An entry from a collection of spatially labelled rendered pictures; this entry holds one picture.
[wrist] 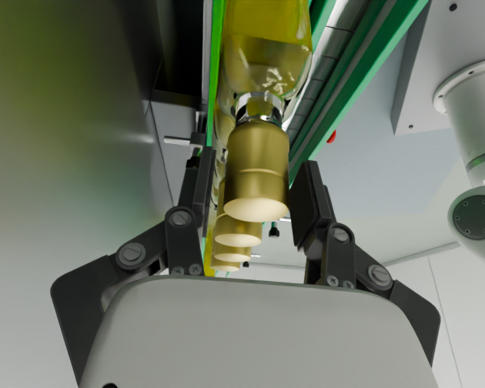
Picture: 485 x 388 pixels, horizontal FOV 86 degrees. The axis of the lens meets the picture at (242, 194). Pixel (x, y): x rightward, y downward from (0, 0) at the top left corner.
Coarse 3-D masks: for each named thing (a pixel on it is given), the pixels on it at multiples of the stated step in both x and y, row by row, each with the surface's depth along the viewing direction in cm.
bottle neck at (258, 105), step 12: (252, 96) 15; (264, 96) 15; (240, 108) 15; (252, 108) 14; (264, 108) 14; (276, 108) 15; (240, 120) 14; (252, 120) 14; (264, 120) 14; (276, 120) 14
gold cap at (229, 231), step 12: (216, 216) 19; (228, 216) 17; (216, 228) 18; (228, 228) 17; (240, 228) 17; (252, 228) 17; (216, 240) 18; (228, 240) 18; (240, 240) 18; (252, 240) 18
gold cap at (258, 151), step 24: (240, 144) 13; (264, 144) 13; (288, 144) 14; (240, 168) 13; (264, 168) 12; (288, 168) 14; (240, 192) 12; (264, 192) 12; (288, 192) 13; (240, 216) 14; (264, 216) 14
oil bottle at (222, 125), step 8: (216, 88) 21; (216, 104) 20; (216, 112) 20; (216, 120) 20; (224, 120) 20; (216, 128) 20; (224, 128) 20; (232, 128) 19; (216, 136) 20; (224, 136) 20; (216, 144) 21; (224, 144) 20; (216, 152) 22; (224, 152) 21; (224, 160) 22
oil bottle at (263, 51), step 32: (256, 0) 16; (288, 0) 17; (224, 32) 15; (256, 32) 15; (288, 32) 15; (224, 64) 15; (256, 64) 14; (288, 64) 14; (224, 96) 16; (288, 96) 15
